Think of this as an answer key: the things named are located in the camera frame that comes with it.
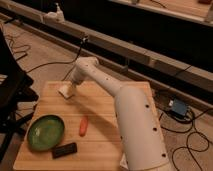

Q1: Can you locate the white object on rail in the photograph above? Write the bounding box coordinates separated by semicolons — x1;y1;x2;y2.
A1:
44;3;65;22

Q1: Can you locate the black floor cable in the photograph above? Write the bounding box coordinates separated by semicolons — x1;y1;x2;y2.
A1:
6;34;90;82

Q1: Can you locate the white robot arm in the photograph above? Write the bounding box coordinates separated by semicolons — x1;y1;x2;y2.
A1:
71;57;171;171

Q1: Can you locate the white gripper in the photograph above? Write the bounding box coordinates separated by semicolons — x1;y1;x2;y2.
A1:
67;68;86;96

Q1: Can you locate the green plate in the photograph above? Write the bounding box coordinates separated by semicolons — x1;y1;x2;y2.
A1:
27;115;65;151

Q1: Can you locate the black rectangular block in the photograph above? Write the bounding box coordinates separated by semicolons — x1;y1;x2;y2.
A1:
52;143;77;158

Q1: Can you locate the white sponge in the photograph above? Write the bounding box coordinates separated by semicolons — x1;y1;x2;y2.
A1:
58;85;71;99

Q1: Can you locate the orange carrot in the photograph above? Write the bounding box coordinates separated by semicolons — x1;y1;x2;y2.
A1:
79;116;88;137

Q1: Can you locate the black chair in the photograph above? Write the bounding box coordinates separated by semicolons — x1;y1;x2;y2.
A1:
0;30;38;162

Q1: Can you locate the long wooden rail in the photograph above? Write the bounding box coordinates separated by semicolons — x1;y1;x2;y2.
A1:
0;0;213;89

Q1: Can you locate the blue box on floor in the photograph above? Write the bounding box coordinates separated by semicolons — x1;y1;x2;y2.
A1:
169;99;188;117

